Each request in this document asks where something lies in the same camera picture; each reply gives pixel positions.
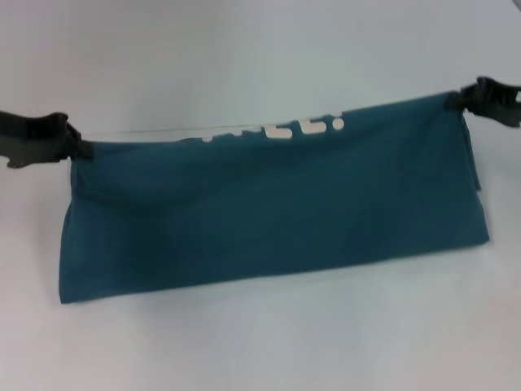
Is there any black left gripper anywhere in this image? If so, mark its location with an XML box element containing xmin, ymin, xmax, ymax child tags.
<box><xmin>0</xmin><ymin>110</ymin><xmax>96</xmax><ymax>169</ymax></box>

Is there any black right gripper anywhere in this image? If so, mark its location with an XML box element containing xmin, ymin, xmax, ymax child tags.
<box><xmin>446</xmin><ymin>76</ymin><xmax>521</xmax><ymax>130</ymax></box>

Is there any teal blue t-shirt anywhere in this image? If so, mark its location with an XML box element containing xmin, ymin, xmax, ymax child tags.
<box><xmin>59</xmin><ymin>91</ymin><xmax>492</xmax><ymax>305</ymax></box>

